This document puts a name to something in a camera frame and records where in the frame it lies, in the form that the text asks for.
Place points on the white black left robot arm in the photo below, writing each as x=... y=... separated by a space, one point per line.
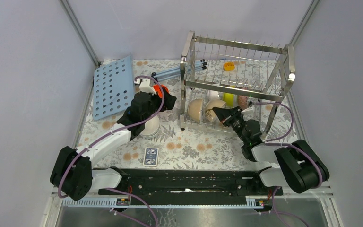
x=74 y=174

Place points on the orange plastic bowl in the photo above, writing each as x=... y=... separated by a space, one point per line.
x=158 y=90

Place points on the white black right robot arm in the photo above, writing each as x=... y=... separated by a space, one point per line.
x=299 y=167

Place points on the yellow green bowl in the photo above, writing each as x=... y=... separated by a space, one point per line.
x=228 y=98

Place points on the floral patterned table mat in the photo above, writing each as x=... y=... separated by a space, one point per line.
x=196 y=147

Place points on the light blue perforated panel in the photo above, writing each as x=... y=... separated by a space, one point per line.
x=113 y=88

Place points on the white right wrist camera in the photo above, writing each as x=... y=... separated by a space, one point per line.
x=248 y=111

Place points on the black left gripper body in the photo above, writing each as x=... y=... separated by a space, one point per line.
x=156 y=103

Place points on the beige floral bowl front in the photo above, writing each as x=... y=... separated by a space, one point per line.
x=195 y=109

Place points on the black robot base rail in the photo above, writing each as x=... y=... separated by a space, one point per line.
x=192 y=187

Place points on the beige floral bowl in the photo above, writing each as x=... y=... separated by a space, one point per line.
x=208 y=111
x=195 y=109

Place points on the white ribbed bowl front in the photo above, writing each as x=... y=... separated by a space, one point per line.
x=151 y=128

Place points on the white ceramic bowl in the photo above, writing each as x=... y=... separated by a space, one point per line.
x=213 y=95

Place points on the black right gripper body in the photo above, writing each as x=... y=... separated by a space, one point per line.
x=237 y=122

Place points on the blue playing card box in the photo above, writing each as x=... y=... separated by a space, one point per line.
x=150 y=157

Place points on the small orange yellow cup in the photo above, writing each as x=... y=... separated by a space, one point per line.
x=229 y=66

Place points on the stainless steel dish rack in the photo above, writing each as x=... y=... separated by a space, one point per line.
x=236 y=81

